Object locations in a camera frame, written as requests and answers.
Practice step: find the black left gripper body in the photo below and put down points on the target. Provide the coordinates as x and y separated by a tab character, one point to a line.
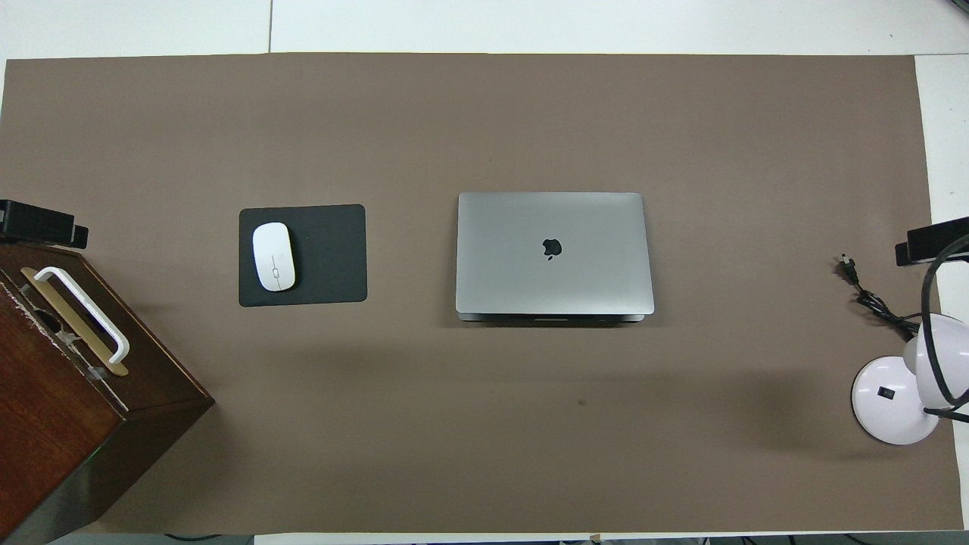
34	221

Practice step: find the silver Apple laptop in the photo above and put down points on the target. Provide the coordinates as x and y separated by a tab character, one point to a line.
515	265

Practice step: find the white desk lamp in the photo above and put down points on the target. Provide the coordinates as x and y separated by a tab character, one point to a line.
886	401

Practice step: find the dark brown wooden box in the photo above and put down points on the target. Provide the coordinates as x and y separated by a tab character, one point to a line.
45	409

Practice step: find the white computer mouse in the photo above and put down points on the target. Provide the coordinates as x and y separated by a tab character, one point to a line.
274	257

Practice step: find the black mouse pad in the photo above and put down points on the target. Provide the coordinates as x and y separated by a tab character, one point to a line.
333	257

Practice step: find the brown table mat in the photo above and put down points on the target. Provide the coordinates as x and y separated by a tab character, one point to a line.
530	113

